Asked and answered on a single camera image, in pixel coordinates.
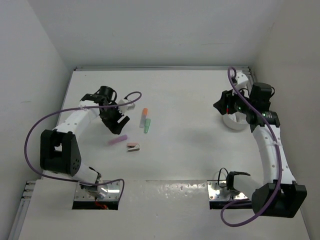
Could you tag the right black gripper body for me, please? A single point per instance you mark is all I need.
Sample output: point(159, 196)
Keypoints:
point(239, 103)

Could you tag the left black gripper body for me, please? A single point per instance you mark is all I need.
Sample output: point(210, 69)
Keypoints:
point(111, 116)

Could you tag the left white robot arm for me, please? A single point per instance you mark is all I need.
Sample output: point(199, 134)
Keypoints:
point(59, 149)

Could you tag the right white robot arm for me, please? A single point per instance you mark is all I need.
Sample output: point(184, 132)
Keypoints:
point(279, 195)

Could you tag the purple highlighter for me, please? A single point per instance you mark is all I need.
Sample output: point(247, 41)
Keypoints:
point(117, 140)

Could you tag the white round divided organizer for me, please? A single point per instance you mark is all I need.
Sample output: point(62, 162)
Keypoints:
point(236, 121)

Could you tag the pink mini stapler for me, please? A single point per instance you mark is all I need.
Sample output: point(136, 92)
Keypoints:
point(133, 147)

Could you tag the orange highlighter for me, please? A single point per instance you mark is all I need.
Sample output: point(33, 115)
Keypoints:
point(143, 117)

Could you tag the green highlighter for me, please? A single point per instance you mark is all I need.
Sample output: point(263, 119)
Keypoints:
point(147, 125)

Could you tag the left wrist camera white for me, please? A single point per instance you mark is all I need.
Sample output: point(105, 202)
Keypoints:
point(125, 105)

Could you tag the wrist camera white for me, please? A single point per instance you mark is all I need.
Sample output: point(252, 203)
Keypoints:
point(125, 105)
point(241, 80)

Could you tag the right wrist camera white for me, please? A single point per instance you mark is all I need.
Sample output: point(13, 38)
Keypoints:
point(241, 80)

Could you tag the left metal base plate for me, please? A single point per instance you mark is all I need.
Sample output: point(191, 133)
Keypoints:
point(107, 192)

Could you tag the metal base plate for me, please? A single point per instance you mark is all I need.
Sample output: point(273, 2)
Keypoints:
point(217, 191)
point(107, 192)

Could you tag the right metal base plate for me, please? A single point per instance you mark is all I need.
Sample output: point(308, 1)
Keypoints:
point(217, 191)

